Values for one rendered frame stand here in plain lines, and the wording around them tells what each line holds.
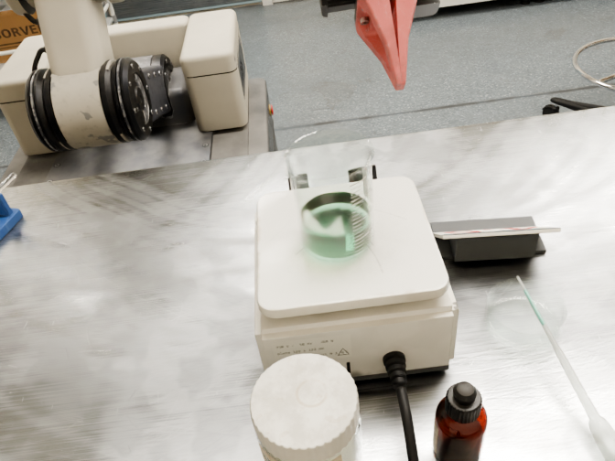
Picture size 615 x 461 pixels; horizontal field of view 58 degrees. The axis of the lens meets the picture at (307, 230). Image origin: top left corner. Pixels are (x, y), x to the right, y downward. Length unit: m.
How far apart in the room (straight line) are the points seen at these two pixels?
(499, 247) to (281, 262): 0.19
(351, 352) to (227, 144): 1.09
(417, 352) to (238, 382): 0.13
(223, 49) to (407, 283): 1.09
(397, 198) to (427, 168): 0.19
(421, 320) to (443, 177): 0.25
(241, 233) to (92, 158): 0.99
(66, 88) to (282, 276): 0.90
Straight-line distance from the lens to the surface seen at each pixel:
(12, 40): 2.68
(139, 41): 1.63
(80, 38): 1.21
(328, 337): 0.36
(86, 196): 0.65
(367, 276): 0.35
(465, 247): 0.47
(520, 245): 0.48
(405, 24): 0.46
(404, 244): 0.37
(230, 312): 0.47
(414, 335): 0.37
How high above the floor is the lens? 1.09
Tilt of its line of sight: 41 degrees down
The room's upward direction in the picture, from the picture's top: 8 degrees counter-clockwise
